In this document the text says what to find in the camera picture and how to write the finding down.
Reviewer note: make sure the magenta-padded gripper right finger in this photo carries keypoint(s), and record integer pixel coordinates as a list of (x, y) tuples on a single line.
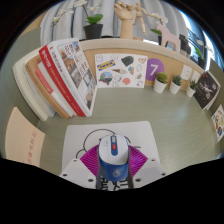
[(150, 171)]

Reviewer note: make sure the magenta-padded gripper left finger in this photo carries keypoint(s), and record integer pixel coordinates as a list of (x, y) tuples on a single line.
[(76, 171)]

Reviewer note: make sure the blue and white computer mouse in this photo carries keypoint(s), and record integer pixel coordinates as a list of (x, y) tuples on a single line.
[(113, 160)]

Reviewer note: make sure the white mouse pad with drawing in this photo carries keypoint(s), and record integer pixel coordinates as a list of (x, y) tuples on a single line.
[(140, 136)]

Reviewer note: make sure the beige card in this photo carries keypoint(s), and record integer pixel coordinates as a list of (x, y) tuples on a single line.
[(23, 140)]

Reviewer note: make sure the colourful sticker sheet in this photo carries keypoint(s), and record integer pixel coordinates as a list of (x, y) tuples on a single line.
[(219, 123)]

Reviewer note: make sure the small plant in white pot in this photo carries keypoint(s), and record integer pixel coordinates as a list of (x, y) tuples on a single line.
[(190, 91), (159, 86), (174, 88)]

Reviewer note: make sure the tan book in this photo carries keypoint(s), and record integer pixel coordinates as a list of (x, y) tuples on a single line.
[(40, 83)]

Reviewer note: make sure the white sticker sheet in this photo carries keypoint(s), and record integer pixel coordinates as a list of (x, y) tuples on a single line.
[(120, 78)]

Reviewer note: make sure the black cover book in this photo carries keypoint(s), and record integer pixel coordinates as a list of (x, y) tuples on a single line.
[(205, 90)]

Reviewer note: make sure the red-spined photo cover book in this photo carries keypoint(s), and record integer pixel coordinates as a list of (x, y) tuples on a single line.
[(73, 70)]

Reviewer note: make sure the white book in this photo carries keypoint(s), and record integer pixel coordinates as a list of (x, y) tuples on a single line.
[(23, 83)]

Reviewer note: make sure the purple round number sign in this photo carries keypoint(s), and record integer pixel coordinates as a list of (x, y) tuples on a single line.
[(153, 68)]

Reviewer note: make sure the green felt desk partition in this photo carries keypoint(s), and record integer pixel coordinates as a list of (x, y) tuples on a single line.
[(8, 93)]

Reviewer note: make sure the white orchid in dark pot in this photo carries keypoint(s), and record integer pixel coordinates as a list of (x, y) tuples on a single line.
[(201, 61)]

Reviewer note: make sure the black horse figure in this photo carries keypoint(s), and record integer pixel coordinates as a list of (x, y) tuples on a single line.
[(185, 45)]

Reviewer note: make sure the pink horse figure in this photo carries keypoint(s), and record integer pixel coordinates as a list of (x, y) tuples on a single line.
[(170, 38)]

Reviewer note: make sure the white orchid in black pot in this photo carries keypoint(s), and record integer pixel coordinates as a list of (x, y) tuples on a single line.
[(93, 30)]

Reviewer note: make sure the window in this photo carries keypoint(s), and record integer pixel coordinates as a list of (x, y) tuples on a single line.
[(196, 30)]

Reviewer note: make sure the wooden hand model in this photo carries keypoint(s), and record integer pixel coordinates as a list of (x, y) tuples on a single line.
[(126, 23)]

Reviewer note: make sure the white orchid flowers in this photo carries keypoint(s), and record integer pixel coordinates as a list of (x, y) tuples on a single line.
[(161, 18)]

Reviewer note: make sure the grey curtain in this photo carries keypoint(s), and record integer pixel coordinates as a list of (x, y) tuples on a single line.
[(110, 20)]

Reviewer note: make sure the wooden mannequin figure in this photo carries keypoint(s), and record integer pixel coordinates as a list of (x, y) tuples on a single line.
[(140, 16)]

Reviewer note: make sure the white wall outlet plate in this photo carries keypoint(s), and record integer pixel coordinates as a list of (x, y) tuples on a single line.
[(196, 76), (186, 72)]

